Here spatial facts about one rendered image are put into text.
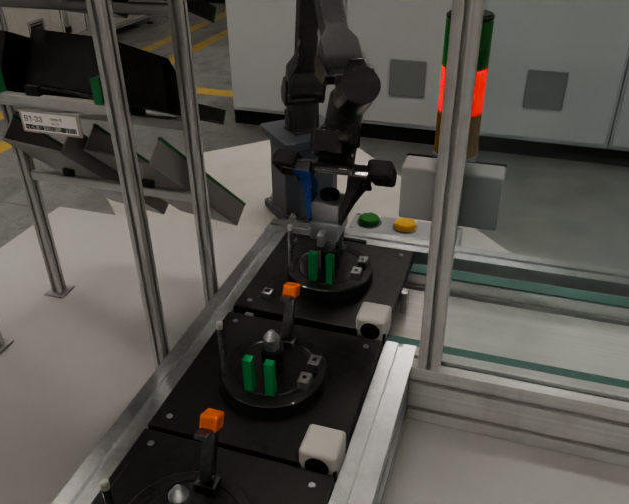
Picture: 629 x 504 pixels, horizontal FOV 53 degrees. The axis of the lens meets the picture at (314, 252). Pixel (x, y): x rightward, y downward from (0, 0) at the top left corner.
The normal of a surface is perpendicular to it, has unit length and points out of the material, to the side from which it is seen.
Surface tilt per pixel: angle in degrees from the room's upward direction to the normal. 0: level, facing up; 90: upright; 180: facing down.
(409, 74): 90
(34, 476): 0
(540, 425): 90
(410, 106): 90
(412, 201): 90
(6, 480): 0
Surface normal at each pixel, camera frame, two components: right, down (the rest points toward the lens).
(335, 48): 0.11, -0.40
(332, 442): -0.01, -0.85
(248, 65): -0.33, 0.50
